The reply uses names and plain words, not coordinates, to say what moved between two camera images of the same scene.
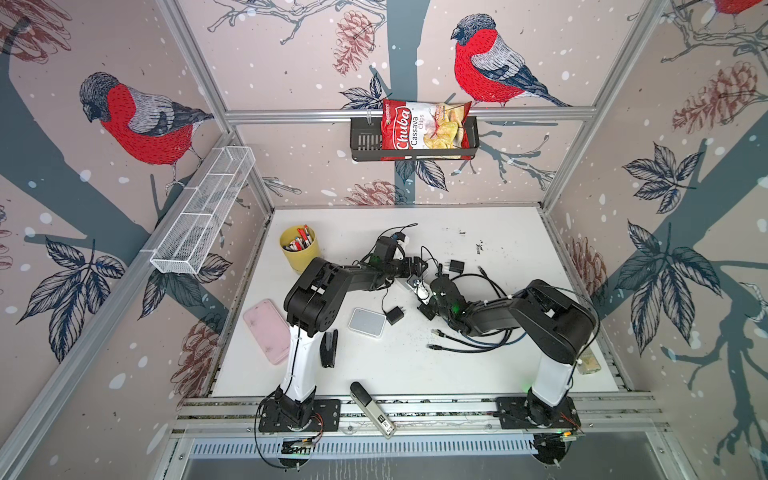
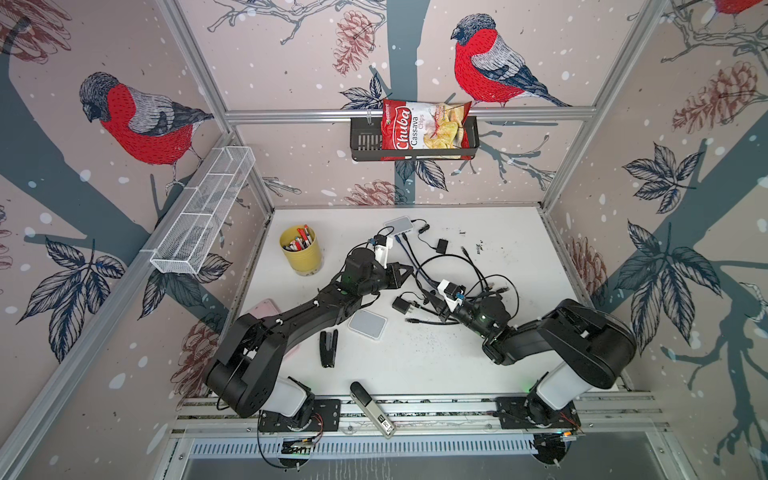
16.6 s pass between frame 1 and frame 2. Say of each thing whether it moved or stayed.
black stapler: stayed
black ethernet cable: moved
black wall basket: stayed
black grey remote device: stayed
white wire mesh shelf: stayed
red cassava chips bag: stayed
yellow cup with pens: stayed
